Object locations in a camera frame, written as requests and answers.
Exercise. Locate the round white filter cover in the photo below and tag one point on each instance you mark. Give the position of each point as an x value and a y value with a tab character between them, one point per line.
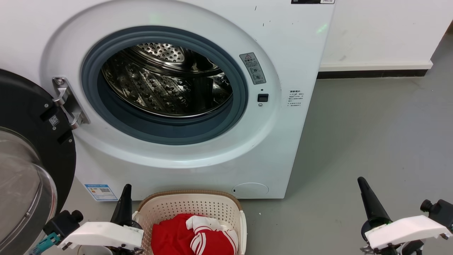
250	190

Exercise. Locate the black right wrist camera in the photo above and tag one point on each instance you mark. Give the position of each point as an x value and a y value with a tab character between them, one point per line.
440	210

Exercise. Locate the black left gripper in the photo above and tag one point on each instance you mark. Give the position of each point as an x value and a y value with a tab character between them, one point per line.
132	225

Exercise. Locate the small printed text label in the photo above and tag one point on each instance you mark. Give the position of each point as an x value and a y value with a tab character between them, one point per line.
295	98

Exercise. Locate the grey warning sticker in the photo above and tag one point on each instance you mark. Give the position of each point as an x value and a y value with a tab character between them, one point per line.
252	68

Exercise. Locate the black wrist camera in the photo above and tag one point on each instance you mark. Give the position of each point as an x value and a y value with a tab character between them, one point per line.
440	210
62	223

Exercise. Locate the silver metal door hinge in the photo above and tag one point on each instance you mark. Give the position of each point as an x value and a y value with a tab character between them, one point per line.
69	102

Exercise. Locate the white QR code sticker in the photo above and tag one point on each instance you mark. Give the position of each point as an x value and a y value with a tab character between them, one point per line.
54	120

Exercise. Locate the stainless steel washing machine drum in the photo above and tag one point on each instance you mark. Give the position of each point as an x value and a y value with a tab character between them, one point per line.
155	85

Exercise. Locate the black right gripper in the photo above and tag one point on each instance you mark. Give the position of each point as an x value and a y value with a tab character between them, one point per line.
371	225

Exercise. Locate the blue energy label sticker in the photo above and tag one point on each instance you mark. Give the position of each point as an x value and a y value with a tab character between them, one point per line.
101	192

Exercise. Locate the cream perforated laundry basket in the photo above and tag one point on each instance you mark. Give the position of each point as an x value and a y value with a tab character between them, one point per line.
191	205

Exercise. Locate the grey rubber door gasket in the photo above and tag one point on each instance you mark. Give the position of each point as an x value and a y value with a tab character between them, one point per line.
166	131

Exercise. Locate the red and white garment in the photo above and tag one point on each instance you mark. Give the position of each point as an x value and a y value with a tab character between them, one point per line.
173	237

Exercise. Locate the white front-load washing machine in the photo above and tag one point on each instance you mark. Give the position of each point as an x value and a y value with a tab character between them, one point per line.
283	141

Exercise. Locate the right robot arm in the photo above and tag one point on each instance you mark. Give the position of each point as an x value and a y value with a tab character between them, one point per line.
410	248

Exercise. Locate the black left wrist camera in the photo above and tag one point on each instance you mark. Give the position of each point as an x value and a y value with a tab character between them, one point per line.
62	223

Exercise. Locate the black round washer door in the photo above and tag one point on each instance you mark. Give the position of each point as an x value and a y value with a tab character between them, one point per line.
28	102

